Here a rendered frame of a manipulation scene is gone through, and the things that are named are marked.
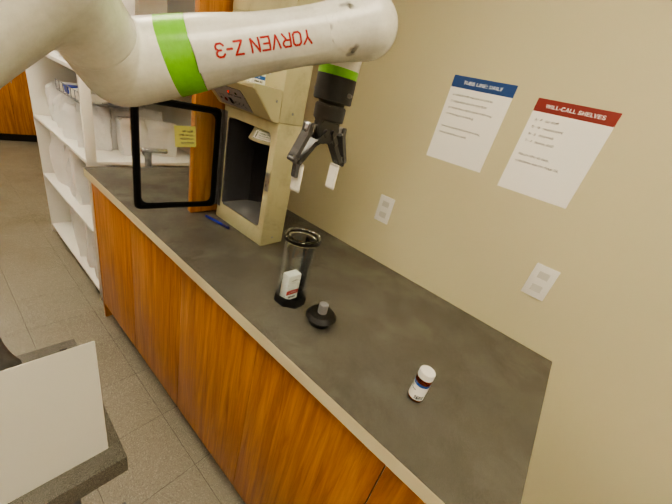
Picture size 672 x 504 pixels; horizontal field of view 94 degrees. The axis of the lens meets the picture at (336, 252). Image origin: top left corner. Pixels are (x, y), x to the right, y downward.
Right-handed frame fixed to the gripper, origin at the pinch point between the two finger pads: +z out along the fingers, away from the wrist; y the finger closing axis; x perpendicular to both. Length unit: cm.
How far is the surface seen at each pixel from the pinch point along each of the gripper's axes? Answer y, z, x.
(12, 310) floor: 51, 132, -160
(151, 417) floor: 22, 131, -49
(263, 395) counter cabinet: 14, 62, 10
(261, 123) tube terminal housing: -12.7, -7.5, -40.9
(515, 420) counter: -16, 37, 67
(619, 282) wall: -57, 5, 74
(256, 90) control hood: -2.5, -17.9, -32.2
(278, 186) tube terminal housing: -17.3, 12.6, -32.0
